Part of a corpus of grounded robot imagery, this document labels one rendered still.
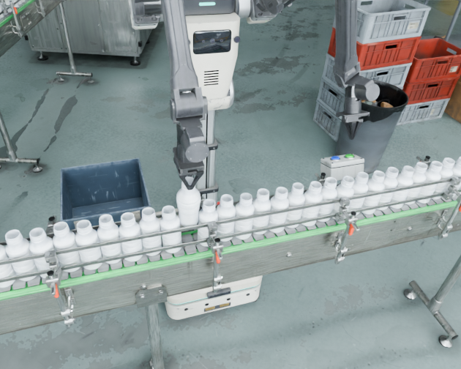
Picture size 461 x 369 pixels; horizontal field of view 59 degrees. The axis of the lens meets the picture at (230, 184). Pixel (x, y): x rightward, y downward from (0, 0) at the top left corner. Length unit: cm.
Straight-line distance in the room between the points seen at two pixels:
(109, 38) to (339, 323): 371
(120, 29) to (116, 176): 314
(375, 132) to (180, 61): 236
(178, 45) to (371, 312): 195
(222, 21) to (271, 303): 154
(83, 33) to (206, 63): 340
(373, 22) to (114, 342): 274
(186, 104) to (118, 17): 381
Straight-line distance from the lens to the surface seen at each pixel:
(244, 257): 137
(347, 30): 134
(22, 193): 326
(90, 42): 494
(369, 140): 324
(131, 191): 187
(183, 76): 99
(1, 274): 128
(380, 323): 252
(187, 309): 222
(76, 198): 187
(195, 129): 97
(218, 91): 168
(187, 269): 133
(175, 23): 101
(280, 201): 129
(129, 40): 481
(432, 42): 461
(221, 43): 160
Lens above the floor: 198
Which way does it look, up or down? 40 degrees down
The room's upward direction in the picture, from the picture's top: 4 degrees clockwise
